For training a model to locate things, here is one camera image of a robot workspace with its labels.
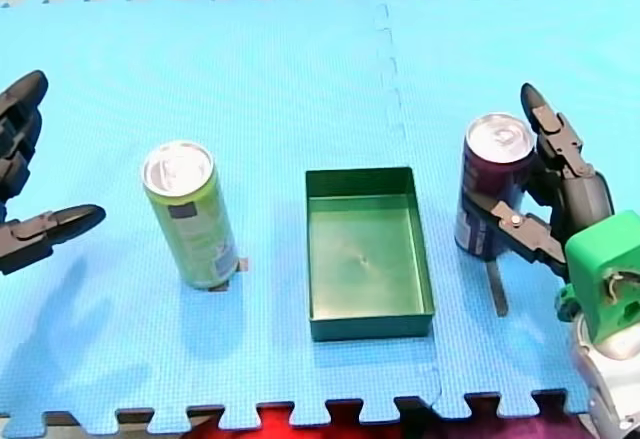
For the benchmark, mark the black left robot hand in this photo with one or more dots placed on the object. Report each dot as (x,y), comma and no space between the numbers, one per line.
(20,239)

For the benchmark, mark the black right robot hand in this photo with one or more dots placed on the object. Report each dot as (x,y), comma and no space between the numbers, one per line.
(580,194)

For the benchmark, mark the dark purple drink can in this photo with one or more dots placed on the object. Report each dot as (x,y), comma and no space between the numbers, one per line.
(490,189)

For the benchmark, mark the shallow green tray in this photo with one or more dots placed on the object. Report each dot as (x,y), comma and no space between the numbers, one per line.
(367,254)

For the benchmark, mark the green drink can dark band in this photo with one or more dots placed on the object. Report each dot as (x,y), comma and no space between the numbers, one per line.
(192,219)

